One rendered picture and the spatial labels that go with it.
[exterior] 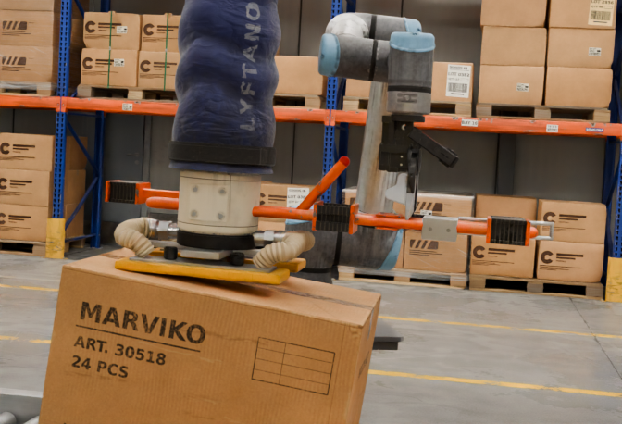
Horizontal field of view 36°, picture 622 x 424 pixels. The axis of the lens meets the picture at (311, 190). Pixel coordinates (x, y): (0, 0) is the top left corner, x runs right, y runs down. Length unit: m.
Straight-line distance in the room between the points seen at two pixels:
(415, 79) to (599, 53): 7.32
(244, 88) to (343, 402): 0.64
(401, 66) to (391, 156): 0.18
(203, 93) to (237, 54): 0.10
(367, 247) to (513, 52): 6.51
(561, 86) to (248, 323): 7.50
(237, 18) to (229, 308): 0.57
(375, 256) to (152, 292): 1.05
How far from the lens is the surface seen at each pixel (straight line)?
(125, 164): 11.06
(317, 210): 1.96
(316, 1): 10.69
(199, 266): 1.94
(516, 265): 9.18
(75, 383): 1.98
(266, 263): 1.92
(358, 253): 2.79
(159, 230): 2.07
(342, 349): 1.83
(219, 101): 1.94
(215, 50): 1.95
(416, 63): 1.95
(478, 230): 1.95
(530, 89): 9.14
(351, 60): 2.06
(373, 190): 2.74
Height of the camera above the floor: 1.27
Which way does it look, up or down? 3 degrees down
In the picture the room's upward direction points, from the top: 3 degrees clockwise
